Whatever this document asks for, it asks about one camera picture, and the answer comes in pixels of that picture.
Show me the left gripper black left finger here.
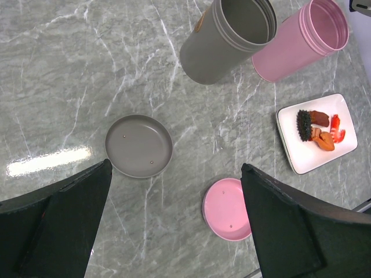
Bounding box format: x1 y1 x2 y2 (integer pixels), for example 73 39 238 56
1 159 112 277

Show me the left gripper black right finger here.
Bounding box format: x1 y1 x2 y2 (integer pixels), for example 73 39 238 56
241 164 370 277

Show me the orange chicken wing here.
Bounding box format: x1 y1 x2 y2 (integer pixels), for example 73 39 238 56
312 131 335 151

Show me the black spiky sea cucumber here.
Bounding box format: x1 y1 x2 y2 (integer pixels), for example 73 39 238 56
296 110 312 142

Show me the brown meat slice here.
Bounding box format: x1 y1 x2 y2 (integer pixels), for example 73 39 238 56
309 111 330 127

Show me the pink round lid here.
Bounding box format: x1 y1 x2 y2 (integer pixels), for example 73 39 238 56
202 178 252 242

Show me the white rectangular plate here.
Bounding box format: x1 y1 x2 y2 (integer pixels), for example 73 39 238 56
276 93 358 174

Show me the small orange meat piece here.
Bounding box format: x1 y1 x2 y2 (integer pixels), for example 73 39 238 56
310 127 322 141

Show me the red shrimp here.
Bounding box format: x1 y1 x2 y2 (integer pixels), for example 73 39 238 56
330 114 345 144

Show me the grey round lid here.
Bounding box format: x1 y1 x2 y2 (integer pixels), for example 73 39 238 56
104 114 174 179

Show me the pink cylindrical container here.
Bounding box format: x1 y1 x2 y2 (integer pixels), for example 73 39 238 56
252 1 349 82

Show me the grey cylindrical container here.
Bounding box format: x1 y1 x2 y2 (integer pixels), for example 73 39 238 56
180 0 277 85

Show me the aluminium right side rail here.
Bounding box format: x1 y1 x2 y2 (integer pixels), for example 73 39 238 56
354 199 371 215

